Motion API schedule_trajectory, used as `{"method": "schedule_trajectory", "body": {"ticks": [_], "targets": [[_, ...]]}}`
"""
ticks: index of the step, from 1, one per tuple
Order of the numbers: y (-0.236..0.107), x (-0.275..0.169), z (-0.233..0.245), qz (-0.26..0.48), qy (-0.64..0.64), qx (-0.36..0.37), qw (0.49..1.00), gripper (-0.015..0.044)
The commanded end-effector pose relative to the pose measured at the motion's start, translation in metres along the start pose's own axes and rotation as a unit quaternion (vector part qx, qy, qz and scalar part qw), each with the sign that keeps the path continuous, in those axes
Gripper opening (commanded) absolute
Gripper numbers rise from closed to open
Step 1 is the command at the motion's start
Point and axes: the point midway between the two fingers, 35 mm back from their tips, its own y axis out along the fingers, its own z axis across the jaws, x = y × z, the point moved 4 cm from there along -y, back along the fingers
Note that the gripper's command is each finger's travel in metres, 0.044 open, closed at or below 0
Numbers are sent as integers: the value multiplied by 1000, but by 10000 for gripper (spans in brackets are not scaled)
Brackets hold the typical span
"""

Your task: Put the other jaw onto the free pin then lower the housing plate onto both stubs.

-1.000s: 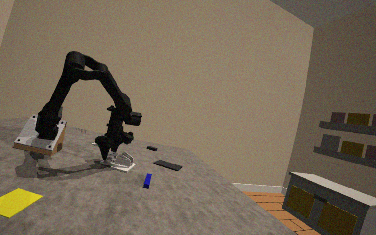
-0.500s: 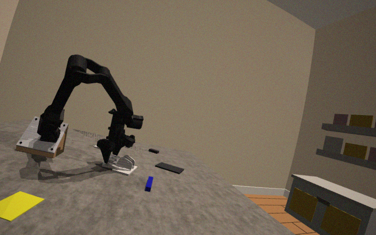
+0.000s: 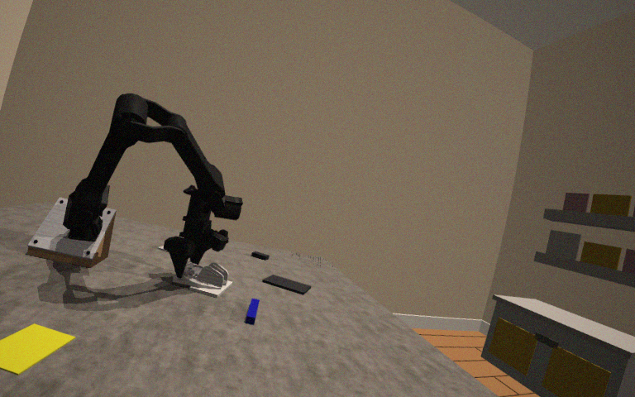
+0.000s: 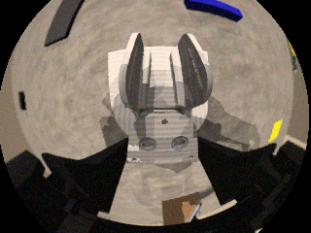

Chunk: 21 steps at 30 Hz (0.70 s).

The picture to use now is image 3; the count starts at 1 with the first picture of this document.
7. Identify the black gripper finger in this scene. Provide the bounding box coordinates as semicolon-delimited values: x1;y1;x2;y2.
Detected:
168;251;195;278
189;244;211;265

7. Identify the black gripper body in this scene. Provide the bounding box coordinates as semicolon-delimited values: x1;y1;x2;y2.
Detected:
163;213;212;255

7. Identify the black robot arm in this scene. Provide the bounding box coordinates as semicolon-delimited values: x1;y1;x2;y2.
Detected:
63;93;243;251

